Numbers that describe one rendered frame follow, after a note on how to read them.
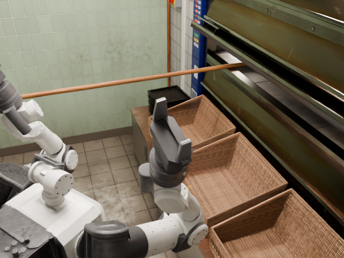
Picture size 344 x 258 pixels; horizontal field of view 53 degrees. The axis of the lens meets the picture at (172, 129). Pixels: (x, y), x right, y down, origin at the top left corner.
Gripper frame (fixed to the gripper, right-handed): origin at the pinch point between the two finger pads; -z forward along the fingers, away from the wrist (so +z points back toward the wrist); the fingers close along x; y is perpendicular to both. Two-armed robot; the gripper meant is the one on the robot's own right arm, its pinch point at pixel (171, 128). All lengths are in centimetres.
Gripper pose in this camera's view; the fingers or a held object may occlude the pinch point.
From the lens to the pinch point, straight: 66.7
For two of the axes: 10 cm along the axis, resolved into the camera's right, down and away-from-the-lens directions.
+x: -4.3, -7.5, 4.9
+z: -0.6, 5.7, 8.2
